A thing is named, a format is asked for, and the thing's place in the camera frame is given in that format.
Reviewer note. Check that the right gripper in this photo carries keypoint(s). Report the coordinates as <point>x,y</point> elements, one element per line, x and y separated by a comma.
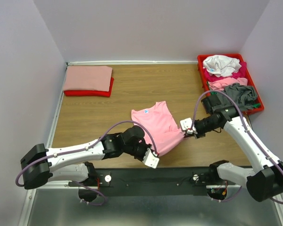
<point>199,134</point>

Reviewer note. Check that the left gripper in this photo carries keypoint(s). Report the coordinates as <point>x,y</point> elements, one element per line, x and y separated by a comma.
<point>145,146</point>

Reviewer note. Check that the light pink t-shirt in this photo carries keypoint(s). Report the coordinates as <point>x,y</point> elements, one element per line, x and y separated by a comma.
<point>160,123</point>

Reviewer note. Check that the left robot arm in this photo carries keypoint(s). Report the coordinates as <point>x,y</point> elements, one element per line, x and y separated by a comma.
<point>74,163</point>

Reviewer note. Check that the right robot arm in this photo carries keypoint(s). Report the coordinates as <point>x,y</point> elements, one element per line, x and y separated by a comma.
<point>264,180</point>

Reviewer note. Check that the salmon pink garment in bin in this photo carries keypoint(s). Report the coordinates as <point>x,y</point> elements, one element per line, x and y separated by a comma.
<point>219,85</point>

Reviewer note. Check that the grey garment in bin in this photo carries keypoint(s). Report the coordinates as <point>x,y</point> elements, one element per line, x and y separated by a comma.
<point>238,87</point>

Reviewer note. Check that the green garment in bin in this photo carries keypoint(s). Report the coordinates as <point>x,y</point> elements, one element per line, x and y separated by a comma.
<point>255,106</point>

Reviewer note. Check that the white t-shirt in bin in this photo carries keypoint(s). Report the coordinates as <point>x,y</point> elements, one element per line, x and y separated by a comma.
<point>221,66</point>

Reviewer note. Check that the magenta garment in bin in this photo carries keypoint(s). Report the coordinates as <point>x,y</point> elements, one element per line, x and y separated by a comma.
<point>240,74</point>

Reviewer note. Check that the red plastic bin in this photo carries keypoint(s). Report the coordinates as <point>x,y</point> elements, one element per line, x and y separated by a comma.
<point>201,58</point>

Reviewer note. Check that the folded pink t-shirt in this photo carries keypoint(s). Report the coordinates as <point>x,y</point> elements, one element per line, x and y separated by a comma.
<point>88,78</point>

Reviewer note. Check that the folded red t-shirt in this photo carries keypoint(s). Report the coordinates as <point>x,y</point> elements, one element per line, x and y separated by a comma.
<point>90,93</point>

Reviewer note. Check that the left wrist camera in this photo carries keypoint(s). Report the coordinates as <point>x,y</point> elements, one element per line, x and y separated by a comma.
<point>150,159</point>

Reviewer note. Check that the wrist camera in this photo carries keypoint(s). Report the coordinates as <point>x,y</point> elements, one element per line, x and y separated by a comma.
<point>187,127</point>
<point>150,159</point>

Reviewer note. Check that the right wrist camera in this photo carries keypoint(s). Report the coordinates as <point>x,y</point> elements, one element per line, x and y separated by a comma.
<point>187,127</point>

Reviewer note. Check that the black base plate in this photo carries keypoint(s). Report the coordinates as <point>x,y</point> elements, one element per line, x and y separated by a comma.
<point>153,182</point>

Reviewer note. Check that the aluminium frame rail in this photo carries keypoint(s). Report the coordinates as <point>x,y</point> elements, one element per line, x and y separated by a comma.
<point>128,161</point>

